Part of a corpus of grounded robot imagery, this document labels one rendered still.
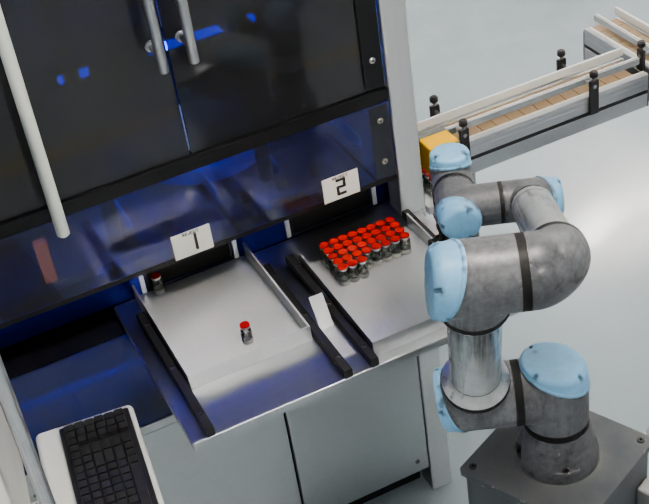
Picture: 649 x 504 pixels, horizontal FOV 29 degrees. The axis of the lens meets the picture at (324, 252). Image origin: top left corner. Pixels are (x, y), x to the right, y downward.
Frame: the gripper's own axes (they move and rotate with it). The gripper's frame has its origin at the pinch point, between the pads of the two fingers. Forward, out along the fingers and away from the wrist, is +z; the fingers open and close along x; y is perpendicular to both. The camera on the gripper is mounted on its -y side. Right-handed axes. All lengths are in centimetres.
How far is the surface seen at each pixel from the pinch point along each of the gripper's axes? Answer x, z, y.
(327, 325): 23.8, 3.1, 14.5
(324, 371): 30.1, 3.6, 3.1
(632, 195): -129, 92, 118
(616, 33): -85, -4, 68
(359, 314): 16.8, 3.4, 14.3
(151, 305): 52, 3, 42
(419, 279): 1.3, 3.4, 17.3
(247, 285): 32.2, 3.4, 36.4
